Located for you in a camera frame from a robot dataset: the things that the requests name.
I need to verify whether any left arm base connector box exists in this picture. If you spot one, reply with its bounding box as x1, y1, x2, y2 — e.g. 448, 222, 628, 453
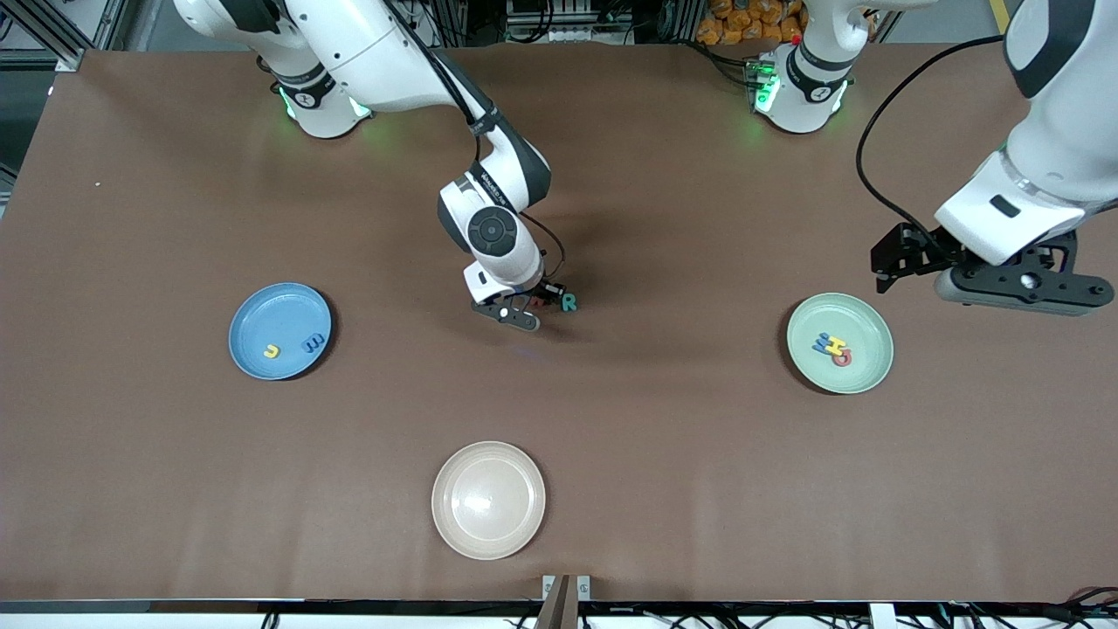
742, 54, 781, 113

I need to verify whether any light green round plate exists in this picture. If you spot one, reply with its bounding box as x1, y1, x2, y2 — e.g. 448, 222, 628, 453
786, 292, 895, 396

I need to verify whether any beige round plate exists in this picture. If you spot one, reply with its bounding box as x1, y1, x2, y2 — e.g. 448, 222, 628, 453
431, 440, 548, 562

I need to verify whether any blue round plate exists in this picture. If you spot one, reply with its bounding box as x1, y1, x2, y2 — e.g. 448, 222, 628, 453
228, 281, 335, 382

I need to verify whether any orange fruit pile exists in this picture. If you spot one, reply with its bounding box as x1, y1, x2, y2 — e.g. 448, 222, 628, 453
696, 0, 804, 46

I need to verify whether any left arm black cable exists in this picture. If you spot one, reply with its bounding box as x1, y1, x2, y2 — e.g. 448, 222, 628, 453
856, 35, 1005, 228

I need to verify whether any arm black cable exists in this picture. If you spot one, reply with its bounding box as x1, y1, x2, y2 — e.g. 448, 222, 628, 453
384, 0, 567, 282
856, 35, 1005, 228

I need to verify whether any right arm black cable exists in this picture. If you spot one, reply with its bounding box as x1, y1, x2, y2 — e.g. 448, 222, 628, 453
384, 0, 567, 282

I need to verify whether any camera stand post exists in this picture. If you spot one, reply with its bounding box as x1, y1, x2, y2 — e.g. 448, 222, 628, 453
535, 574, 592, 629

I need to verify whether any black table edge rail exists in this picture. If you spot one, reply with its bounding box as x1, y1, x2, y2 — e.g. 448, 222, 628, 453
0, 599, 1118, 629

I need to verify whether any aluminium frame beam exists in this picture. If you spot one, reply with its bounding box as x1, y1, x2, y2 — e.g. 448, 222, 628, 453
0, 0, 132, 73

